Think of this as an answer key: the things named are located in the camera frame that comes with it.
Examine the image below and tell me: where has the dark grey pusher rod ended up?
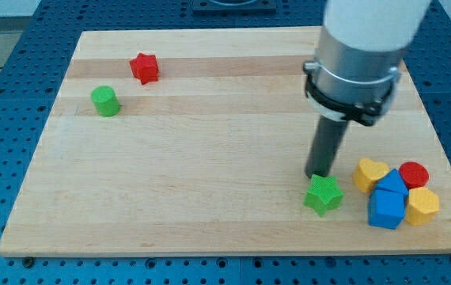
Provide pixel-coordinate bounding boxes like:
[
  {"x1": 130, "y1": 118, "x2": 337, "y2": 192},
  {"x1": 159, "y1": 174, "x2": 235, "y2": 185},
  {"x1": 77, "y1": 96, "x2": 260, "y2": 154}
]
[{"x1": 305, "y1": 116, "x2": 348, "y2": 178}]

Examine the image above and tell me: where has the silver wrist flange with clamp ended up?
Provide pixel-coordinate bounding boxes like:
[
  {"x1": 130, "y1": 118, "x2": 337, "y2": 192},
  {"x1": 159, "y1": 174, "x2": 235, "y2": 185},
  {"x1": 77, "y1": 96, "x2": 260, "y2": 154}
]
[{"x1": 302, "y1": 26, "x2": 406, "y2": 127}]

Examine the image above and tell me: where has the green star block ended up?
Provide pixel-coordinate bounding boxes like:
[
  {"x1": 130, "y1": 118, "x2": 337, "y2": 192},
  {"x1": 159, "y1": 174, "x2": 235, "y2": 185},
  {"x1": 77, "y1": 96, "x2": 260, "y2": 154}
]
[{"x1": 303, "y1": 174, "x2": 344, "y2": 217}]

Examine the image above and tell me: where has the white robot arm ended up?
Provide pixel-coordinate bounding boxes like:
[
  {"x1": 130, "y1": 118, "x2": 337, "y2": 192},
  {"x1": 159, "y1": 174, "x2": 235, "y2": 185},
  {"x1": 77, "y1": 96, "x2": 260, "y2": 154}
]
[{"x1": 302, "y1": 0, "x2": 431, "y2": 177}]

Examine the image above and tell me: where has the blue cube block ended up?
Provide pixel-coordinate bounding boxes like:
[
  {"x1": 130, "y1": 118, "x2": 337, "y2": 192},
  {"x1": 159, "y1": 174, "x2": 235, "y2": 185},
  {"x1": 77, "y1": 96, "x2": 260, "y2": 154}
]
[{"x1": 368, "y1": 190, "x2": 405, "y2": 230}]

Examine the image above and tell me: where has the red star block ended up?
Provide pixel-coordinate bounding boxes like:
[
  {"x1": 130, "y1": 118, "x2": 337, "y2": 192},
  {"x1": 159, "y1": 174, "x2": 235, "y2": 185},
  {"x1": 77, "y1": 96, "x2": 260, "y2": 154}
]
[{"x1": 129, "y1": 53, "x2": 159, "y2": 85}]

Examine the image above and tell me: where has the yellow heart block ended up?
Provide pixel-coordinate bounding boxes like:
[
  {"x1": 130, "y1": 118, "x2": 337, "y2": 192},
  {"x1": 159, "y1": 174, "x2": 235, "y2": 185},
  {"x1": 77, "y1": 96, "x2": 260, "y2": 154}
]
[{"x1": 352, "y1": 158, "x2": 390, "y2": 194}]

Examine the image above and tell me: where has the red cylinder block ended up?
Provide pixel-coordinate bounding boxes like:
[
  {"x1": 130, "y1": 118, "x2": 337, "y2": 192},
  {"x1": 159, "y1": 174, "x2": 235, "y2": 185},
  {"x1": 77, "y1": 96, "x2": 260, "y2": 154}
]
[{"x1": 398, "y1": 161, "x2": 430, "y2": 189}]

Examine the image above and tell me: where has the yellow hexagon block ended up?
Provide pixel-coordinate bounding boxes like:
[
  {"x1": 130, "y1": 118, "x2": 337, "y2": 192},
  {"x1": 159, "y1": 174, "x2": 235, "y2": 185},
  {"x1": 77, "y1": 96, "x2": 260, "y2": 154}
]
[{"x1": 405, "y1": 187, "x2": 440, "y2": 226}]

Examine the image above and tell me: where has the wooden board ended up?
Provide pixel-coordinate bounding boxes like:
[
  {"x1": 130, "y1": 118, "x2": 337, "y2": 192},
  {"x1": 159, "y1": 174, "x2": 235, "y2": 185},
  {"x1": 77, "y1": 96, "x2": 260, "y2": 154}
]
[{"x1": 0, "y1": 27, "x2": 451, "y2": 257}]

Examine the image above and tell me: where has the green cylinder block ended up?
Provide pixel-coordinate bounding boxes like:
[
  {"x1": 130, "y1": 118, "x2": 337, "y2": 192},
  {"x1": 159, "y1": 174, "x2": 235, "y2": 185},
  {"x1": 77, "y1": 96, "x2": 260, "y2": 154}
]
[{"x1": 90, "y1": 85, "x2": 121, "y2": 117}]

